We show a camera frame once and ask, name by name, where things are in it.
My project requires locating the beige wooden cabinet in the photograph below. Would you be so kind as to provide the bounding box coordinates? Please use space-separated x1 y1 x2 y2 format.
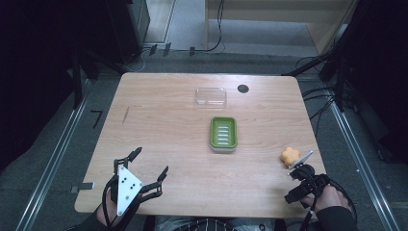
205 0 358 55

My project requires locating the black floor cable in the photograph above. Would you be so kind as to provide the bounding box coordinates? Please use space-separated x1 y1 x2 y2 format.
309 97 336 138
301 86 338 103

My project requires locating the green soap dish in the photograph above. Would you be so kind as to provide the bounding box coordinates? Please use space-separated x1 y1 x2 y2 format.
209 115 239 154

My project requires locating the metal floor rail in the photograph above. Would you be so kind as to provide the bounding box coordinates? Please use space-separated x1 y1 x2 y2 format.
329 100 400 231
15 80 92 231

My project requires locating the white floor cable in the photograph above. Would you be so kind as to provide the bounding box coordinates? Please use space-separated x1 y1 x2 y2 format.
126 47 152 73

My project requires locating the black metal stand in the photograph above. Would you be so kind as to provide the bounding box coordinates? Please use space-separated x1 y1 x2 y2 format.
71 47 83 110

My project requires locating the person's right hand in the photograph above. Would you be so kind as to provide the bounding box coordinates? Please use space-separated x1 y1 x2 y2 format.
300 185 352 215

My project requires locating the black cabinet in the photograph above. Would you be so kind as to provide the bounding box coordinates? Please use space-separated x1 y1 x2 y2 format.
105 0 151 65

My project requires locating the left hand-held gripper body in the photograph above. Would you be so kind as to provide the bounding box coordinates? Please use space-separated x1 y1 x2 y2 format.
110 164 144 218

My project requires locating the black hanging cable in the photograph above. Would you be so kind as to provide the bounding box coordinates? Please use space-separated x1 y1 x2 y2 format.
195 0 225 53

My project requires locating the clear plastic lid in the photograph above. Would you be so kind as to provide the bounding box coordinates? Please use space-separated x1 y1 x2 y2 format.
194 87 228 109

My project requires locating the person's left hand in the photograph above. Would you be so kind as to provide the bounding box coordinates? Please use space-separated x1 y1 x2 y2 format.
95 199 129 227

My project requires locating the person's striped clothing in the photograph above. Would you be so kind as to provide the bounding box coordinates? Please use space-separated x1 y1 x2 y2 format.
153 215 277 231

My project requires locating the small grey metal bracket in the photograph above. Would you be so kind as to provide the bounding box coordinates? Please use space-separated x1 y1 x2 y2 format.
70 181 96 194

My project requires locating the orange sponge piece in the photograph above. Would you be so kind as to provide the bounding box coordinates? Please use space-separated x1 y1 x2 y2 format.
279 146 302 168

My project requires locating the black metal stand bar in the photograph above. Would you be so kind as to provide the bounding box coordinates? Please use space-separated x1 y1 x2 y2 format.
281 51 335 77

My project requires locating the dark curtain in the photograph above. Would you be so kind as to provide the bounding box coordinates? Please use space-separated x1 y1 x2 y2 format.
0 0 114 171
333 0 408 163

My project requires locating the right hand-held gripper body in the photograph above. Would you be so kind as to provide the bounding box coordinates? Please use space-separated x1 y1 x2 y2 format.
287 149 331 197

